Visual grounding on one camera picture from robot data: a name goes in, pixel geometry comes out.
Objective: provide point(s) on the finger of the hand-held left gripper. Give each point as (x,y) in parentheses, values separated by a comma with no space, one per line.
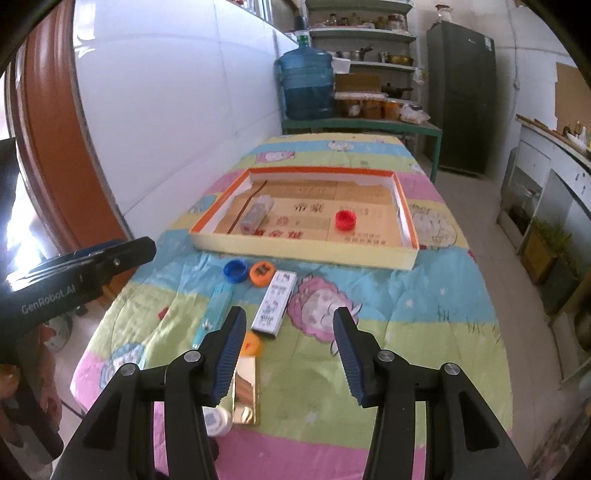
(129,258)
(94,247)

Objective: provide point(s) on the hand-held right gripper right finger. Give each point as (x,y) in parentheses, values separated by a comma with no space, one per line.
(345,353)

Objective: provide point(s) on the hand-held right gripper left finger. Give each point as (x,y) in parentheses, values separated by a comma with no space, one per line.
(231,353)

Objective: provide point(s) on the shiny gold box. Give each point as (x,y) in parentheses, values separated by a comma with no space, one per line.
(245,387)

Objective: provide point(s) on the light blue packet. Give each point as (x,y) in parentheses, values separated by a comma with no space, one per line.
(214,309)

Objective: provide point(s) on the white printed carton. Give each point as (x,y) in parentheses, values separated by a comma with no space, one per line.
(273,302)

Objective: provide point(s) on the white bottle cap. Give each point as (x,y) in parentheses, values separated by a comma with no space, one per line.
(218,421)

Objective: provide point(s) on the orange printed bottle cap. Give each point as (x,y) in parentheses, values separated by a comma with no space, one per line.
(262,272)

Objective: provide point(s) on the shallow orange-rimmed cardboard box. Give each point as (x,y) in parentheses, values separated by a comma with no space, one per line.
(300,221)

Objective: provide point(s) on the person's left hand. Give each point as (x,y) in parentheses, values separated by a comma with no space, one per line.
(7,379)

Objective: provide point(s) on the plain orange bottle cap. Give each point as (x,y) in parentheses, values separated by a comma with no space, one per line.
(254,345)

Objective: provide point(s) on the blue bottle cap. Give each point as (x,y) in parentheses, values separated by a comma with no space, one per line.
(235,271)

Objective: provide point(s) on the orange wooden door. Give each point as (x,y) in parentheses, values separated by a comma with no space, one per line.
(51,138)

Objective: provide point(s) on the red bottle cap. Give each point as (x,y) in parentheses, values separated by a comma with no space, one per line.
(345,220)

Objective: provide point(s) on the clear plastic bottle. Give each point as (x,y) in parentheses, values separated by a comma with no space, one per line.
(255,213)

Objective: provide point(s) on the wooden crate with plant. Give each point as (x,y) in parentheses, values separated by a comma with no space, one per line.
(545,254)

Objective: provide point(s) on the green low table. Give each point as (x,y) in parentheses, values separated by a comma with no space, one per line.
(360,125)

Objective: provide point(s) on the orange food jar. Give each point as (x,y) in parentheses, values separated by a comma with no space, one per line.
(347,107)
(371,108)
(391,110)

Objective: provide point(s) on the white plastic bag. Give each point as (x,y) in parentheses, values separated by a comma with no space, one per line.
(415,113)

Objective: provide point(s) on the large blue water jug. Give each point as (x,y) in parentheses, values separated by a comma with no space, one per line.
(306,78)

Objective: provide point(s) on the black frying pan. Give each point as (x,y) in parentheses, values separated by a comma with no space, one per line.
(397,90)

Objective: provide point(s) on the grey kitchen counter cabinet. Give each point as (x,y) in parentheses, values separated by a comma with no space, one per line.
(554,184)

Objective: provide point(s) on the brown cardboard box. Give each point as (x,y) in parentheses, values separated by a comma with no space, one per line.
(358,82)

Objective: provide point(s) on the dark grey refrigerator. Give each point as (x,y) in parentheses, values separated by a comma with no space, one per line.
(461,101)

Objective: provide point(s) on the white cup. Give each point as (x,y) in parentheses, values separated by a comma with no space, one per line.
(341,64)

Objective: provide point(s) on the metal cooking pot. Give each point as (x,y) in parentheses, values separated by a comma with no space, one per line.
(355,54)

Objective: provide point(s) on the brass coloured bowl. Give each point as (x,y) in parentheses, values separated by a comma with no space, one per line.
(399,59)

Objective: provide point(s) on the row of condiment bottles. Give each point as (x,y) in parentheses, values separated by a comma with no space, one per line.
(577,136)

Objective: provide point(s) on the white storage shelf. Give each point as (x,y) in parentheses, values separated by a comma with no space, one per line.
(360,34)

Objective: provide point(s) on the row of glass jars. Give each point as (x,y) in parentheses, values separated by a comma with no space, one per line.
(360,21)

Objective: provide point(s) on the jar with brown lid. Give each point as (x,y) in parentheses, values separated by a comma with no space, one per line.
(443,13)

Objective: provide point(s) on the cardboard sheet on wall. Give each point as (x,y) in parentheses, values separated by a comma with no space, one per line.
(572,97)

